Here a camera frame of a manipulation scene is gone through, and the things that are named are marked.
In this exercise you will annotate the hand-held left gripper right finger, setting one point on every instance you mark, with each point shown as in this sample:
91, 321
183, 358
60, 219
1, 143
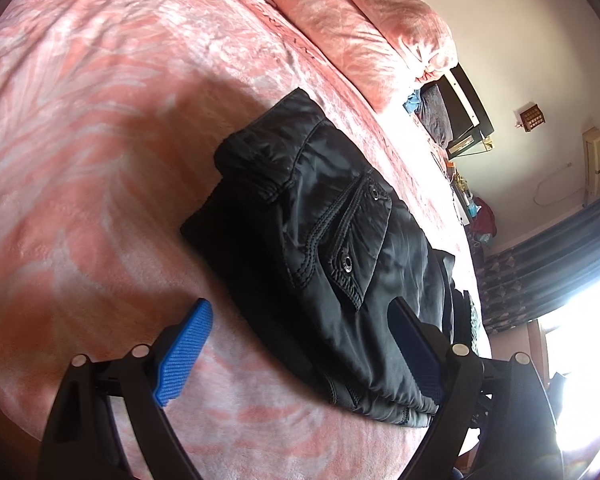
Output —
420, 360

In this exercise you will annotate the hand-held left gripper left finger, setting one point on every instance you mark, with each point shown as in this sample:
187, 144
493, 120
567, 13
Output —
182, 355

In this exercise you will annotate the black jacket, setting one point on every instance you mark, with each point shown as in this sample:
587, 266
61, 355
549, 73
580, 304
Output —
330, 240

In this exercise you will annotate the red garment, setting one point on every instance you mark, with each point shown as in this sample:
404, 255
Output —
485, 217

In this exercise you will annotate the dark patterned curtain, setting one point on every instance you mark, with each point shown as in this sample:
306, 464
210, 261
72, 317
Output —
545, 260

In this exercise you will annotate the window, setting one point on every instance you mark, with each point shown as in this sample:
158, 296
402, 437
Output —
590, 350

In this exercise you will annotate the bed with pink sheet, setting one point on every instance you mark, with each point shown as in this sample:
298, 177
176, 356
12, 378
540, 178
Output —
105, 135

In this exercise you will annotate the grey pillow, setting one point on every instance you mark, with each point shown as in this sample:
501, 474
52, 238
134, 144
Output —
437, 115

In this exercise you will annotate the dark wooden headboard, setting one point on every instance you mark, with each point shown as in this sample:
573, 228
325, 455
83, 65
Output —
472, 110

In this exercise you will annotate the blue crumpled garment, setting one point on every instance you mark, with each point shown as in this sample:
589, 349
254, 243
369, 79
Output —
412, 102

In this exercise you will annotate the cream air conditioner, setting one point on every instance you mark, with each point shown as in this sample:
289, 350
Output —
596, 160

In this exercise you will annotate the pink pillows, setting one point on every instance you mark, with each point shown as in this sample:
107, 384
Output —
355, 20

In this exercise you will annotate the wall socket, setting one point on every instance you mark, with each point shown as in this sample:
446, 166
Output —
487, 143

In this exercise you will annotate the wooden wall lamp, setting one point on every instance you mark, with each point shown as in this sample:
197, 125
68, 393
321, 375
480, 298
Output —
530, 117

